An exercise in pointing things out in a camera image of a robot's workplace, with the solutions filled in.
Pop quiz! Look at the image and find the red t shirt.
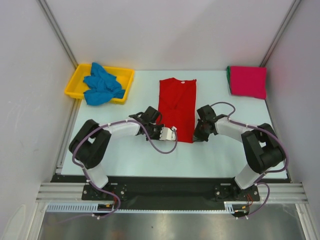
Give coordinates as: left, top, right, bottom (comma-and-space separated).
158, 77, 197, 144

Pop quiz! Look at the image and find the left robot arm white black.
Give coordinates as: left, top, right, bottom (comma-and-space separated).
68, 106, 165, 201

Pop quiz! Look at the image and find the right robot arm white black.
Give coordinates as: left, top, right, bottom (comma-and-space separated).
193, 105, 287, 201

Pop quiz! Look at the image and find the blue t shirt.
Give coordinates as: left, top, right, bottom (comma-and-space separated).
83, 62, 125, 106

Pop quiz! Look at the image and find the folded magenta t shirt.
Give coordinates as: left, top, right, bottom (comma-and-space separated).
226, 66, 267, 100

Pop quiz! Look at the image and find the yellow plastic tray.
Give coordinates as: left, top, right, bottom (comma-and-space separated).
64, 63, 135, 105

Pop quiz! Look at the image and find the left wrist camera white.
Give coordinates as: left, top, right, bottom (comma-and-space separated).
159, 126, 177, 141

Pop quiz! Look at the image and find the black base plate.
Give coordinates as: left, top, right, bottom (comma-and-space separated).
51, 174, 261, 211

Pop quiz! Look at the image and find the grey slotted cable duct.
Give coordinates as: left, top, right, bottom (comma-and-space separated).
46, 202, 248, 215

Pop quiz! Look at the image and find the aluminium frame rail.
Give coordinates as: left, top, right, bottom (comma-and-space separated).
37, 174, 308, 204

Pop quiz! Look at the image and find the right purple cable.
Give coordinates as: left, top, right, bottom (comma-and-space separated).
211, 101, 291, 221

